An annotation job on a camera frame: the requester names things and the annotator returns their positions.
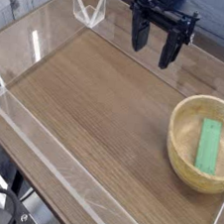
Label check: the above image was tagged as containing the green rectangular block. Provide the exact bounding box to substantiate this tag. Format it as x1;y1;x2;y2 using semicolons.
195;118;222;175

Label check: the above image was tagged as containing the brown wooden bowl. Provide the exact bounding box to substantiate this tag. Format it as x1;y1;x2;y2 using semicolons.
167;95;224;194

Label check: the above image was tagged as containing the black table leg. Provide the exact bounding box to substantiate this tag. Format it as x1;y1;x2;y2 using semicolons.
11;170;24;195

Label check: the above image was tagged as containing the clear acrylic tray wall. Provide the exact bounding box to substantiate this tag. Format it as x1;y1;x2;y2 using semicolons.
0;0;224;224

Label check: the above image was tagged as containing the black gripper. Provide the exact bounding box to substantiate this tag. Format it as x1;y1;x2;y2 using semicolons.
131;0;200;69

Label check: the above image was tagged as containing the clear acrylic corner bracket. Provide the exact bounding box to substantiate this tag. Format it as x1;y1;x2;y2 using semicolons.
72;0;107;29

